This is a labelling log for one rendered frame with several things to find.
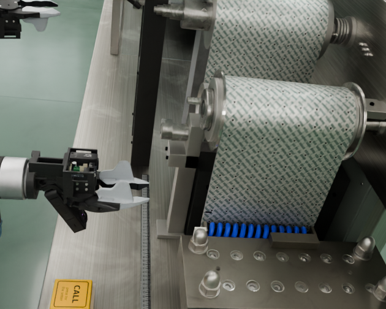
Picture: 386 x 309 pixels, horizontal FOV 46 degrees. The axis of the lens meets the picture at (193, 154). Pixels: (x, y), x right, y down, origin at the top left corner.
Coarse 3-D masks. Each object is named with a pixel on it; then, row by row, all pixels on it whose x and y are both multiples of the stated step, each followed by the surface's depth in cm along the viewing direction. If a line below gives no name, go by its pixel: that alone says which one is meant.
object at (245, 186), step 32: (224, 160) 81; (256, 160) 82; (288, 160) 82; (320, 160) 83; (224, 192) 85; (256, 192) 86; (288, 192) 87; (320, 192) 88; (224, 224) 91; (256, 224) 91; (288, 224) 92
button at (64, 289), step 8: (56, 280) 86; (64, 280) 86; (72, 280) 87; (80, 280) 87; (88, 280) 87; (56, 288) 85; (64, 288) 85; (72, 288) 85; (80, 288) 85; (88, 288) 86; (56, 296) 83; (64, 296) 84; (72, 296) 84; (80, 296) 84; (88, 296) 84; (56, 304) 82; (64, 304) 82; (72, 304) 82; (80, 304) 83; (88, 304) 83
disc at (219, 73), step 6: (216, 72) 82; (222, 72) 78; (222, 78) 76; (222, 84) 76; (222, 90) 76; (222, 96) 75; (222, 102) 75; (222, 108) 75; (222, 114) 75; (222, 120) 75; (222, 126) 75; (216, 138) 78; (210, 144) 83; (216, 144) 78
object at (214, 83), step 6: (216, 78) 79; (210, 84) 83; (216, 84) 78; (216, 90) 77; (216, 96) 77; (354, 96) 82; (216, 102) 76; (216, 108) 76; (216, 114) 76; (216, 120) 77; (216, 126) 77; (210, 132) 80; (216, 132) 78; (354, 132) 81; (210, 138) 80; (354, 138) 81
